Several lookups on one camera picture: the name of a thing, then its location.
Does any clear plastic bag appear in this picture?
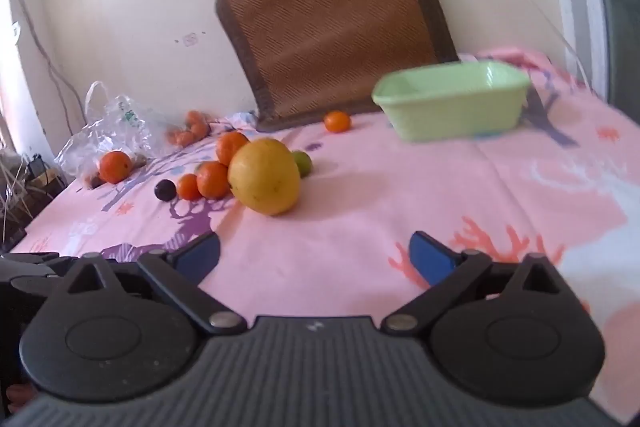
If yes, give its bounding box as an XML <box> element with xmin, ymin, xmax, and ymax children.
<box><xmin>54</xmin><ymin>81</ymin><xmax>173</xmax><ymax>186</ymax></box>

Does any person's left hand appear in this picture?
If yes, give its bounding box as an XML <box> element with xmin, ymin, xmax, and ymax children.
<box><xmin>7</xmin><ymin>384</ymin><xmax>35</xmax><ymax>411</ymax></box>

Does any white framed glass door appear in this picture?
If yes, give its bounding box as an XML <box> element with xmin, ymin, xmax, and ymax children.
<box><xmin>532</xmin><ymin>0</ymin><xmax>640</xmax><ymax>112</ymax></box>

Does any brown woven seat mat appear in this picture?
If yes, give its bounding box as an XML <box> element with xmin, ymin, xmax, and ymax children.
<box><xmin>215</xmin><ymin>0</ymin><xmax>460</xmax><ymax>132</ymax></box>

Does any black wall cable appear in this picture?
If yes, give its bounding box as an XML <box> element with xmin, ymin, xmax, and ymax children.
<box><xmin>7</xmin><ymin>0</ymin><xmax>88</xmax><ymax>128</ymax></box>

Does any large yellow pomelo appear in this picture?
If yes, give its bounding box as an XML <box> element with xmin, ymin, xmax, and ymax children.
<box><xmin>228</xmin><ymin>138</ymin><xmax>302</xmax><ymax>216</ymax></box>

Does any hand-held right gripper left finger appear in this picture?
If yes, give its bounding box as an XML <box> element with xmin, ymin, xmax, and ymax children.
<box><xmin>60</xmin><ymin>231</ymin><xmax>248</xmax><ymax>336</ymax></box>

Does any black power adapter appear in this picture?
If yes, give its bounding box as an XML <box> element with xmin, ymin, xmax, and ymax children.
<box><xmin>25</xmin><ymin>155</ymin><xmax>49</xmax><ymax>180</ymax></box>

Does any light green plastic basin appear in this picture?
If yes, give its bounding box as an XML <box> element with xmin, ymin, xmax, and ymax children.
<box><xmin>371</xmin><ymin>61</ymin><xmax>531</xmax><ymax>142</ymax></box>

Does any printed pink blanket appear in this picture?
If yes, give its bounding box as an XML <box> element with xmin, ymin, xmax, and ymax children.
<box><xmin>20</xmin><ymin>48</ymin><xmax>640</xmax><ymax>424</ymax></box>

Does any green lime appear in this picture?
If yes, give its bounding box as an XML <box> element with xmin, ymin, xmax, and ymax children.
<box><xmin>291</xmin><ymin>150</ymin><xmax>313</xmax><ymax>178</ymax></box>

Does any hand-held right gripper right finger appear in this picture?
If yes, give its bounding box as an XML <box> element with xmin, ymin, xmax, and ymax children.
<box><xmin>381</xmin><ymin>231</ymin><xmax>566</xmax><ymax>336</ymax></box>

